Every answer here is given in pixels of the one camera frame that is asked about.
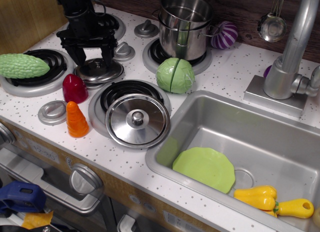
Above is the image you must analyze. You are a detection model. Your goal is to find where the hanging steel measuring spoon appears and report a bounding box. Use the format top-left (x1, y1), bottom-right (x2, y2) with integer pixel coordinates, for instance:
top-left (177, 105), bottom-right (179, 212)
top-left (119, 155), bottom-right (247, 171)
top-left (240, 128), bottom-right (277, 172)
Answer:
top-left (257, 0), bottom-right (287, 43)

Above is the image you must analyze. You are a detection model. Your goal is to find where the silver toy faucet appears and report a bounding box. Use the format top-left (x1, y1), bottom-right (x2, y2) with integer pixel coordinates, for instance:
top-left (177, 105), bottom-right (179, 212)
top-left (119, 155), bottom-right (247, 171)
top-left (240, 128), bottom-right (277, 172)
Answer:
top-left (243, 0), bottom-right (320, 118)

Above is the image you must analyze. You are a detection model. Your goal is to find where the small steel pot lid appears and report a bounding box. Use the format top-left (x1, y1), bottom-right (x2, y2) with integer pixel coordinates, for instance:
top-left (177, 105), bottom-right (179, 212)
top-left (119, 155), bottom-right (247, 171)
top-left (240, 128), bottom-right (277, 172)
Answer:
top-left (74, 58), bottom-right (124, 85)

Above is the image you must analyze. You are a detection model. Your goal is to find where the large steel pot lid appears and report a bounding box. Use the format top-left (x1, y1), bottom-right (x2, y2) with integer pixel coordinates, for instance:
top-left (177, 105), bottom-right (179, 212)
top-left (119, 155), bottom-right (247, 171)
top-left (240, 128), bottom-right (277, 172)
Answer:
top-left (105, 93), bottom-right (170, 149)

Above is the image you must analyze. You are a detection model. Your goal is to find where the silver oven door handle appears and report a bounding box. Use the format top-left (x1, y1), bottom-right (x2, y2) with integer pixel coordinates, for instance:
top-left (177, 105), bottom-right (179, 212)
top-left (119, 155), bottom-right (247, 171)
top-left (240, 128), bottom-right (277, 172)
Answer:
top-left (0, 148), bottom-right (101, 216)

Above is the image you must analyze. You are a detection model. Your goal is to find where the purple toy behind faucet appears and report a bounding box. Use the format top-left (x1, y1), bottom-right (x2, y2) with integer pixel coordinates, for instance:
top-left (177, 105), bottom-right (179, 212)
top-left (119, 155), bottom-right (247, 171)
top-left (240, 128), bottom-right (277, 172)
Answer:
top-left (263, 65), bottom-right (272, 78)

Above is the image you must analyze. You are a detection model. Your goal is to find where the small steel inner pot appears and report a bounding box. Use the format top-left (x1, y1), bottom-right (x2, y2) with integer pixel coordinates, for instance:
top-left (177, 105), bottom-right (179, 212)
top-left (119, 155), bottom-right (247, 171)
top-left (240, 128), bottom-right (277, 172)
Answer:
top-left (158, 0), bottom-right (214, 30)

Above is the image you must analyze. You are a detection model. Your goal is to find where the green plastic plate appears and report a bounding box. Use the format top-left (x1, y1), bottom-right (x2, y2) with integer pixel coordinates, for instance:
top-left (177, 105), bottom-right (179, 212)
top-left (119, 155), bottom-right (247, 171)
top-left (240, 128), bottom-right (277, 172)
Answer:
top-left (172, 147), bottom-right (236, 194)

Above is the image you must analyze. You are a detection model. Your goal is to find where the silver sink basin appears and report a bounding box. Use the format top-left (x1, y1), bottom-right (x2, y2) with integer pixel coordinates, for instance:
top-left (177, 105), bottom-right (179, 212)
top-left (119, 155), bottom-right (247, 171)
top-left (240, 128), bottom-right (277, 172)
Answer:
top-left (145, 91), bottom-right (320, 232)

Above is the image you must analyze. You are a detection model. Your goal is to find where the orange toy carrot piece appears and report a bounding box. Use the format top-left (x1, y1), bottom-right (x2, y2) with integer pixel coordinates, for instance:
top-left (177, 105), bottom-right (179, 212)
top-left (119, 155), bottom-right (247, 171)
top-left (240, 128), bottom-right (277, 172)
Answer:
top-left (66, 101), bottom-right (90, 138)

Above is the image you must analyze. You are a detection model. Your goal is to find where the purple striped toy onion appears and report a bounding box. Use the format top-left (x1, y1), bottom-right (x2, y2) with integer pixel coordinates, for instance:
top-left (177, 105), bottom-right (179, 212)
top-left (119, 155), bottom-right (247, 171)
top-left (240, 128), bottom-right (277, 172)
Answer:
top-left (210, 20), bottom-right (238, 50)

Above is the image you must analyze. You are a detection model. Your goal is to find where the red toy pepper piece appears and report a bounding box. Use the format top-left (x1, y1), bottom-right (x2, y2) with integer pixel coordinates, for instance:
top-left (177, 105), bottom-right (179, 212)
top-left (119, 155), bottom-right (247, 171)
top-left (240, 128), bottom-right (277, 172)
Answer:
top-left (62, 74), bottom-right (89, 104)

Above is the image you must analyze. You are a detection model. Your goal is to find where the blue clamp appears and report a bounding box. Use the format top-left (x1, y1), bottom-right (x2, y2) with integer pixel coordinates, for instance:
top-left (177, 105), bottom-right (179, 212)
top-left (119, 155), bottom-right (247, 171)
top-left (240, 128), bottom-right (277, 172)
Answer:
top-left (0, 180), bottom-right (47, 213)

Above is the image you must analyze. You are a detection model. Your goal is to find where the silver knob centre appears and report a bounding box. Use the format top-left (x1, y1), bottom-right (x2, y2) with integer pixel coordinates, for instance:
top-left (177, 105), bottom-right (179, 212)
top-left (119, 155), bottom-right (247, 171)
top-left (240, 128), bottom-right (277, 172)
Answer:
top-left (113, 42), bottom-right (136, 62)

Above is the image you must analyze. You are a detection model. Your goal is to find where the large steel pot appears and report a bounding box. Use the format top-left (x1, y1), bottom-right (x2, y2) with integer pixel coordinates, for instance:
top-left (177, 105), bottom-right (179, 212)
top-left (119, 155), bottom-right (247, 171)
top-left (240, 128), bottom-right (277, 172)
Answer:
top-left (157, 9), bottom-right (216, 61)

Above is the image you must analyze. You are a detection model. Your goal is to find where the yellow tape piece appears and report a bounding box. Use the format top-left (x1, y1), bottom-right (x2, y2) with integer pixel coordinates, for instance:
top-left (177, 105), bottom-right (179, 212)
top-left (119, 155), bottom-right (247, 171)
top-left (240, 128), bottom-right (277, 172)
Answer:
top-left (21, 211), bottom-right (54, 230)

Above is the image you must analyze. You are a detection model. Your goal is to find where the yellow toy bell pepper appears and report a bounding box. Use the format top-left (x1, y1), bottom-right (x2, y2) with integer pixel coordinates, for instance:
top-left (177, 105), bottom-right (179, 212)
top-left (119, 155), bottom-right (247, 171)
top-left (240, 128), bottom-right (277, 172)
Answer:
top-left (233, 185), bottom-right (277, 217)

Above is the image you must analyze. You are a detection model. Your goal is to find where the front right stove burner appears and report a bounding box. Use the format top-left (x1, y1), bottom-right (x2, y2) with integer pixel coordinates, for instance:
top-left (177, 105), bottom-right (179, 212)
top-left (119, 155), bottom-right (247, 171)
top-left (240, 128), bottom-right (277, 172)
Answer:
top-left (88, 79), bottom-right (171, 138)

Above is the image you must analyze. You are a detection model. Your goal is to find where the front left stove burner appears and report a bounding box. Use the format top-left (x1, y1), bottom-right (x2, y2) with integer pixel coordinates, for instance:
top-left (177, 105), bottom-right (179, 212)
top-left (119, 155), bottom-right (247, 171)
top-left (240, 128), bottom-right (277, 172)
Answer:
top-left (0, 49), bottom-right (75, 98)

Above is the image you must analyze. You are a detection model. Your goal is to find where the yellow toy handle piece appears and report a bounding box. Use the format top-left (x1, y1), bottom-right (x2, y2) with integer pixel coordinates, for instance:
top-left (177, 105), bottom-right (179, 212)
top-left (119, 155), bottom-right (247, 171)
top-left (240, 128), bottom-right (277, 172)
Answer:
top-left (275, 198), bottom-right (315, 219)

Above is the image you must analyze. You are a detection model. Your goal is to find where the silver knob front left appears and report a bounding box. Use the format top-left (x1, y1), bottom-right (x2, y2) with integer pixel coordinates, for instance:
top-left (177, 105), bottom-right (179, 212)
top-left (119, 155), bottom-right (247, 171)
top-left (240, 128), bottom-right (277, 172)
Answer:
top-left (38, 100), bottom-right (67, 126)

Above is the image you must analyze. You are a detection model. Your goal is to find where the back right stove burner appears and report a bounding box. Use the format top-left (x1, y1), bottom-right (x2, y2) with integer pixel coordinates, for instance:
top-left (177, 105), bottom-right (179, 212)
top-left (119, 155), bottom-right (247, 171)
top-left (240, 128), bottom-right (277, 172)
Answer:
top-left (142, 38), bottom-right (213, 75)

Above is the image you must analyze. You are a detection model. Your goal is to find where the green toy bitter gourd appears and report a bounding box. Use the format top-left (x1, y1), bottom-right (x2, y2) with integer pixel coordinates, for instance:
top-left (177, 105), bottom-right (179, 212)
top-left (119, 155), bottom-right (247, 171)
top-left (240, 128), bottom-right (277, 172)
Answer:
top-left (0, 53), bottom-right (50, 79)

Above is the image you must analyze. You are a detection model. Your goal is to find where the green toy cabbage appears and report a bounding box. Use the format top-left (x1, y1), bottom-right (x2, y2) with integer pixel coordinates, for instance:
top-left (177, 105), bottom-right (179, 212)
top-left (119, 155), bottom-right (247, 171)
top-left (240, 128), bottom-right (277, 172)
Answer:
top-left (155, 57), bottom-right (195, 94)

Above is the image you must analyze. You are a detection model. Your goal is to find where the silver oven dial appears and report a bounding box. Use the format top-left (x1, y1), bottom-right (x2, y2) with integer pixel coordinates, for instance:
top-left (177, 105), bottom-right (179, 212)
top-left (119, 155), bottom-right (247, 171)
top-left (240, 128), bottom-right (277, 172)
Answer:
top-left (69, 163), bottom-right (103, 195)

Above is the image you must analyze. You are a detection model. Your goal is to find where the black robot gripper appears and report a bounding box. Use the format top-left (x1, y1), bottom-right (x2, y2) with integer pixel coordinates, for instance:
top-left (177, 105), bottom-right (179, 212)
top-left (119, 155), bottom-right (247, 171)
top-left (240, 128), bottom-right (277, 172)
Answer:
top-left (57, 0), bottom-right (118, 68)

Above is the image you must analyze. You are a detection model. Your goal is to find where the silver knob under lid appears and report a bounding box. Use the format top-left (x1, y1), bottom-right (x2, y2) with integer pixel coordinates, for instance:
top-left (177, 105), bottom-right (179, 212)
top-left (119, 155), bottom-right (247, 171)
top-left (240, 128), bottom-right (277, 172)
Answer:
top-left (85, 82), bottom-right (104, 91)

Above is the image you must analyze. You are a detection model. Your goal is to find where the stove burner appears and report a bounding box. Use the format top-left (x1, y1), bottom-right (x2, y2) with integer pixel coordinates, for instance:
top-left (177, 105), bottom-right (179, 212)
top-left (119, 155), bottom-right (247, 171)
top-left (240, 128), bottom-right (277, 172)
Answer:
top-left (88, 79), bottom-right (171, 138)
top-left (0, 49), bottom-right (75, 98)
top-left (97, 12), bottom-right (126, 40)
top-left (142, 38), bottom-right (213, 75)

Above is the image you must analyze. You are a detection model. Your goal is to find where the silver knob back top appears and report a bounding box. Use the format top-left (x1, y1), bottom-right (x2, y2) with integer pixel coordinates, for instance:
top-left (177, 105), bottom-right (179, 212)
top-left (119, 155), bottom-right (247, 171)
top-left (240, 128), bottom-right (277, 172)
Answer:
top-left (134, 19), bottom-right (159, 39)

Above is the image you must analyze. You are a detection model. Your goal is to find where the back left stove burner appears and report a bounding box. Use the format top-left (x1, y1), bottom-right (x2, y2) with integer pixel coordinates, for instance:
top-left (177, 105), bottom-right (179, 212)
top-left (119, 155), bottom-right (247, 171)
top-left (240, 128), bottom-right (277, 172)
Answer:
top-left (97, 12), bottom-right (126, 40)

